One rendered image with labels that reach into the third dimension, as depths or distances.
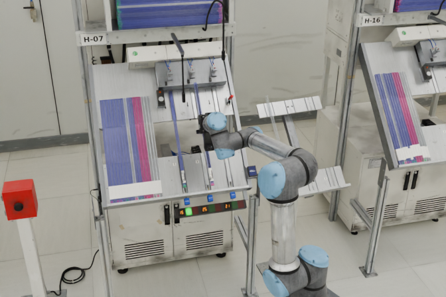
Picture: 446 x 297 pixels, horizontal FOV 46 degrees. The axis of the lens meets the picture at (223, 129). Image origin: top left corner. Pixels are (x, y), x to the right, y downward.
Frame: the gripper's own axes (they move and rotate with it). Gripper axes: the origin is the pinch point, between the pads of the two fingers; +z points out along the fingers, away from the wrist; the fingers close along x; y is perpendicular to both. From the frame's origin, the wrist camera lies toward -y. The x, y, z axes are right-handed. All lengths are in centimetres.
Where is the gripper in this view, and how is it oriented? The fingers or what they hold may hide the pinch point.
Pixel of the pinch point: (203, 132)
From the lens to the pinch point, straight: 243.7
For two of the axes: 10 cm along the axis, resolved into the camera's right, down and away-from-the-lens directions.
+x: -9.7, 1.1, -2.2
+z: -2.1, 0.9, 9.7
